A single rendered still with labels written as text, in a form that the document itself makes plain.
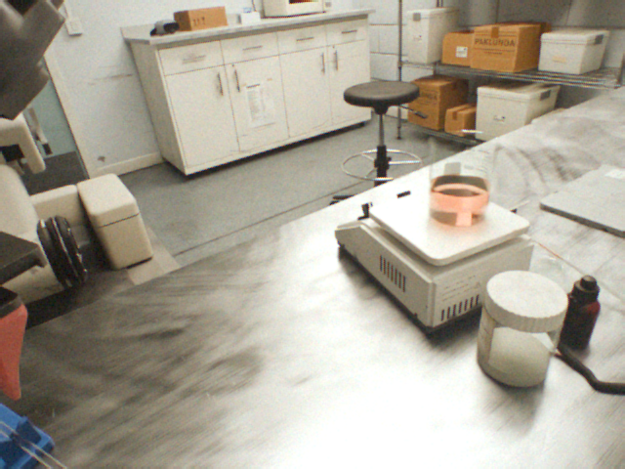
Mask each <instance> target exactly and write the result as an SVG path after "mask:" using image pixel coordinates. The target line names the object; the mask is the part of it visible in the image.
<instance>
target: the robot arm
mask: <svg viewBox="0 0 625 469"><path fill-rule="evenodd" d="M64 1H65V0H0V118H4V119H8V120H12V121H14V120H15V119H16V118H17V117H18V116H19V115H20V114H21V113H22V112H23V111H24V109H25V108H26V107H27V106H28V105H29V104H30V103H31V101H32V100H33V99H34V98H35V97H36V96H37V95H38V94H39V93H40V92H41V90H42V89H43V88H44V87H45V85H46V83H47V82H48V79H49V73H48V72H47V71H46V70H45V69H44V68H43V67H42V66H43V64H42V63H41V62H40V60H41V59H42V57H43V56H44V54H45V52H46V51H47V49H48V48H49V46H50V45H51V43H52V42H53V40H54V38H55V36H56V35H57V33H58V32H59V30H60V29H61V27H62V26H63V24H64V22H65V18H64V17H63V15H62V14H61V13H60V12H59V9H60V7H61V6H62V4H63V2H64ZM47 265H48V261H47V259H46V257H45V255H44V253H43V251H42V249H41V247H40V245H39V244H38V243H36V242H33V241H30V240H27V239H24V238H21V237H18V236H16V235H13V234H9V233H6V232H3V231H0V388H1V389H2V391H3V392H4V393H5V394H6V395H7V396H9V397H10V398H12V399H13V400H15V401H17V400H19V399H20V396H21V393H20V379H19V360H20V355H21V346H22V342H23V337H24V332H25V327H26V322H27V317H28V312H27V308H26V307H25V305H24V303H23V301H22V299H21V298H20V296H19V295H18V293H16V292H14V291H12V290H9V289H7V288H5V287H3V286H1V285H3V284H5V283H7V282H8V281H10V280H12V279H14V278H16V277H18V276H20V275H21V274H23V273H24V272H26V271H28V270H30V269H32V268H33V267H35V266H38V267H41V268H45V267H46V266H47Z"/></svg>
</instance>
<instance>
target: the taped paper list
mask: <svg viewBox="0 0 625 469"><path fill-rule="evenodd" d="M271 81H272V80H271V78H268V79H267V80H264V81H259V82H255V83H250V84H246V83H244V84H241V87H243V90H244V95H245V101H246V106H247V112H248V118H249V124H250V129H251V128H255V127H258V126H262V125H266V124H270V123H274V122H276V120H275V114H274V107H273V100H272V93H271Z"/></svg>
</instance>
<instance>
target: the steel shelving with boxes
mask: <svg viewBox="0 0 625 469"><path fill-rule="evenodd" d="M398 1H399V2H398V61H397V69H398V81H401V68H402V67H411V66H403V65H405V64H406V65H408V64H413V63H415V64H413V65H415V66H416V65H421V66H423V67H426V66H431V67H432V68H433V69H431V70H432V71H433V75H429V76H424V77H420V78H418V79H414V80H412V81H410V82H409V83H412V84H415V85H416V86H418V87H419V89H420V96H419V98H418V99H417V100H415V101H414V102H412V103H409V104H407V108H410V109H412V110H414V111H416V112H417V111H419V112H422V113H424V114H426V115H428V118H426V119H422V118H420V117H418V116H416V115H414V113H412V112H410V111H407V119H404V120H400V116H401V108H397V123H396V127H397V135H398V137H397V139H398V140H400V127H403V125H404V126H405V125H406V124H405V123H407V124H409V123H408V122H411V123H412V124H413V123H414V124H417V125H419V126H420V125H421V126H420V127H422V126H424V127H426V128H428V129H429V128H431V129H434V130H439V129H443V130H444V132H448V131H478V132H483V133H487V134H491V135H493V136H495V137H497V138H498V137H500V136H503V135H505V134H508V133H510V132H513V131H515V130H518V129H520V128H521V127H524V126H526V125H529V124H531V123H534V122H536V121H539V120H541V119H543V118H546V117H548V116H551V115H553V114H556V113H558V112H561V111H563V110H564V109H566V108H562V107H560V108H558V109H556V110H554V108H555V104H556V100H557V93H558V91H559V88H560V85H559V84H553V83H561V84H562V85H569V86H578V87H586V88H594V89H603V90H612V91H614V90H616V89H618V88H620V87H622V86H623V85H624V86H625V84H623V82H625V80H623V78H625V76H624V75H625V50H624V53H623V57H622V61H621V64H620V67H610V66H609V67H605V66H601V63H602V59H603V56H604V55H603V52H604V47H605V43H606V40H607V39H608V36H609V30H574V29H565V30H560V31H555V32H552V24H551V23H546V22H542V21H504V22H502V21H499V22H496V23H493V24H487V25H483V26H479V27H476V29H466V30H458V31H457V28H458V21H459V13H460V9H461V7H460V6H446V7H440V6H439V1H440V0H437V5H436V6H435V7H433V8H427V9H421V10H414V11H408V12H407V13H406V15H407V42H408V61H402V60H401V56H402V1H403V0H398ZM441 60H442V61H441ZM439 61H441V66H439V65H440V63H439ZM403 62H404V63H403ZM406 62H407V63H406ZM402 63H403V64H402ZM424 64H426V65H424ZM428 64H430V65H428ZM432 64H433V65H432ZM444 64H445V66H446V67H444V66H443V65H444ZM447 64H449V65H450V67H448V66H447ZM413 65H412V66H413ZM453 65H454V66H455V68H453V67H452V66H453ZM456 65H459V67H460V68H457V66H456ZM421 66H420V67H418V66H417V67H412V68H421ZM461 66H463V67H464V68H466V66H467V67H468V68H469V69H463V68H462V67H461ZM437 67H440V68H443V69H444V70H439V69H437ZM535 67H537V68H535ZM445 68H451V69H453V70H454V69H462V70H464V71H465V70H471V71H470V72H472V71H474V72H476V71H482V70H483V69H485V70H486V71H482V73H487V74H489V73H488V72H492V73H494V74H499V73H502V74H508V75H511V74H512V72H515V73H518V72H521V71H523V72H526V73H528V74H530V73H529V72H532V73H534V74H536V73H540V74H542V73H544V72H542V71H541V72H537V71H535V70H533V71H529V70H528V69H530V70H532V69H531V68H534V69H536V70H538V69H540V70H543V71H545V70H547V71H551V72H556V73H559V74H562V73H565V74H568V75H570V74H574V75H578V76H579V74H580V75H582V74H587V75H589V74H591V75H590V76H592V75H597V76H599V75H602V76H601V77H603V76H606V77H609V76H612V77H617V78H614V79H616V80H613V79H612V80H609V79H610V78H608V79H603V78H602V79H599V77H598V78H593V77H591V78H588V77H589V76H588V77H583V76H581V77H577V76H573V75H571V76H567V75H564V74H563V75H558V74H557V75H556V74H555V73H550V72H548V73H544V74H548V75H550V74H554V75H555V76H554V77H556V76H557V77H559V76H562V77H565V78H567V77H572V78H574V77H576V78H575V79H577V78H582V79H584V78H587V79H586V80H588V79H593V80H594V79H598V80H597V81H599V80H603V81H605V80H608V81H607V82H609V81H614V82H615V81H616V82H615V83H614V85H612V84H611V83H609V84H603V83H600V82H598V83H593V82H589V81H587V82H582V81H578V80H576V81H572V80H574V79H572V80H568V79H566V80H563V79H564V78H563V79H558V78H553V77H549V76H548V77H543V76H541V75H540V76H536V75H534V76H533V74H531V75H522V74H519V73H518V74H512V76H513V75H521V76H524V77H525V78H527V77H526V76H531V77H535V78H539V77H541V78H550V79H552V80H554V79H558V80H560V81H564V82H568V81H569V82H568V83H570V82H579V83H580V84H583V83H584V84H586V83H589V84H599V85H597V86H600V85H602V86H604V85H608V86H614V89H610V88H608V87H606V86H604V87H605V88H597V87H596V86H590V85H588V84H586V85H588V86H590V87H588V86H580V85H579V84H575V85H574V84H572V83H570V84H563V82H558V81H556V80H554V81H556V82H552V81H547V80H550V79H547V80H543V79H541V78H539V79H541V80H533V79H534V78H531V79H529V78H527V79H523V78H518V77H515V76H513V77H505V76H507V75H505V76H502V75H501V74H499V75H501V76H495V75H493V74H491V75H490V74H489V75H485V74H480V73H478V74H477V72H476V73H469V72H467V71H465V72H458V71H456V70H455V71H448V70H446V69H445ZM472 68H474V69H475V70H472ZM600 68H601V70H600ZM611 68H614V69H616V70H612V71H605V70H603V69H606V70H609V69H611ZM421 69H430V67H429V68H421ZM478 69H480V70H478ZM436 70H439V71H448V72H458V73H467V74H475V75H485V76H494V77H503V78H513V79H505V80H502V81H499V82H495V83H492V84H489V85H486V86H482V87H479V88H478V92H477V95H478V100H477V101H476V102H472V103H469V104H467V101H468V92H469V79H464V78H460V77H453V76H447V75H442V74H436ZM449 70H450V69H449ZM489 70H491V71H489ZM493 70H495V71H498V72H495V71H494V72H493ZM524 70H527V71H524ZM540 70H538V71H540ZM617 70H619V71H618V72H617ZM500 71H503V72H506V73H503V72H500ZM534 71H535V72H534ZM547 71H545V72H547ZM591 71H594V72H597V71H601V72H604V73H607V72H610V73H613V72H615V73H618V75H615V76H614V75H613V74H612V75H607V74H606V75H604V74H597V73H596V74H592V73H588V72H591ZM507 72H510V73H507ZM521 73H522V72H521ZM610 73H609V74H610ZM615 73H614V74H615ZM544 74H543V75H544ZM521 76H520V77H521ZM514 77H515V78H514ZM606 77H605V78H606ZM612 77H611V78H612ZM518 79H521V80H518ZM526 80H531V81H526ZM542 80H543V81H542ZM535 81H540V82H535ZM545 82H550V83H545ZM605 83H606V82H605ZM606 88H608V89H606ZM402 121H405V122H402ZM401 122H402V123H401ZM401 124H402V125H401ZM414 124H413V125H414ZM407 126H410V127H407ZM414 126H416V125H414ZM414 126H411V125H410V124H409V125H406V127H403V128H407V129H411V127H412V128H413V127H414ZM415 128H418V129H417V130H416V129H415ZM422 128H423V127H422ZM422 128H419V127H417V126H416V127H414V129H411V130H415V131H419V130H420V129H421V130H422V131H419V132H423V133H427V132H431V133H432V132H434V133H436V134H439V133H440V132H439V133H438V131H437V132H435V131H433V130H431V129H430V130H431V131H430V130H426V129H425V128H423V129H422ZM423 130H426V132H424V131H423ZM431 133H427V134H431ZM431 135H434V134H433V133H432V134H431Z"/></svg>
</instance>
